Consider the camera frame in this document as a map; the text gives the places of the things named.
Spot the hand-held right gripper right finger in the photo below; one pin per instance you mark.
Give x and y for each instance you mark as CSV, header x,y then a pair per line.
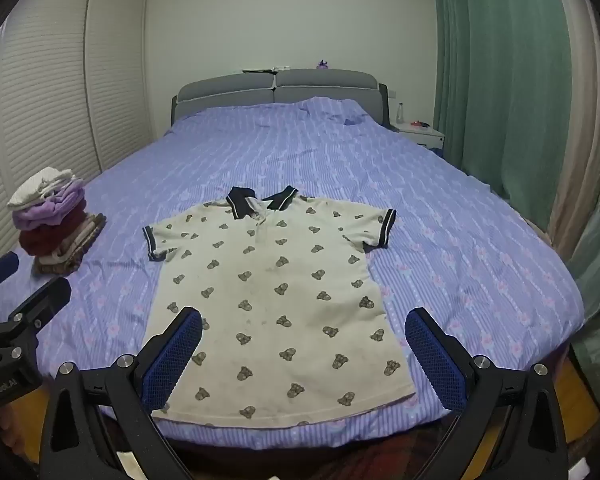
x,y
437,360

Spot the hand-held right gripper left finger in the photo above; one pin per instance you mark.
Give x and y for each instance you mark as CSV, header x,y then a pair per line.
x,y
172,355

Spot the cream bear-print polo shirt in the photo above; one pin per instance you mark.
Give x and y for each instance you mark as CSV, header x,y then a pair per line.
x,y
280,300

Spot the folded dark red cloth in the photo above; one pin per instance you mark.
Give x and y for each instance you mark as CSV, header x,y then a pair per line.
x,y
45,240

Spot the folded beige cloth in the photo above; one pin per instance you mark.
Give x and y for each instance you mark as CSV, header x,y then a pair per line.
x,y
77,242

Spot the folded purple cloth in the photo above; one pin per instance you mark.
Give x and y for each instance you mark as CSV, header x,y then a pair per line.
x,y
50,212

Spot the folded white cloth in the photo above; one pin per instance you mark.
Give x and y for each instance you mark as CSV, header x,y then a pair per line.
x,y
37,187

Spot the purple striped floral bed sheet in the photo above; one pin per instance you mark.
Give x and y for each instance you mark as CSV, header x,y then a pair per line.
x,y
430,210

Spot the white louvred wardrobe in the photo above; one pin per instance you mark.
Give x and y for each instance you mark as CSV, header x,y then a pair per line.
x,y
45,85

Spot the white nightstand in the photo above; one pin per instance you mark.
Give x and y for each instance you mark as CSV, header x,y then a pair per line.
x,y
422,135

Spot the small red item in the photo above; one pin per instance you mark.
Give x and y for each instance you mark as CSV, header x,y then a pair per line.
x,y
419,123

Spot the clear bottle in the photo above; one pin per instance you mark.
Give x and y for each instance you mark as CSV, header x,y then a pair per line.
x,y
401,112

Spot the beige curtain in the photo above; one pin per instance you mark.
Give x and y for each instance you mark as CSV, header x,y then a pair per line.
x,y
585,135

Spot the grey padded bed headboard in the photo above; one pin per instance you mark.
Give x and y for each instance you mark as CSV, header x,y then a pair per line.
x,y
320,82

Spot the small purple toy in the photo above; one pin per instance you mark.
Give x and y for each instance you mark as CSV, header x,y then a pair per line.
x,y
323,64

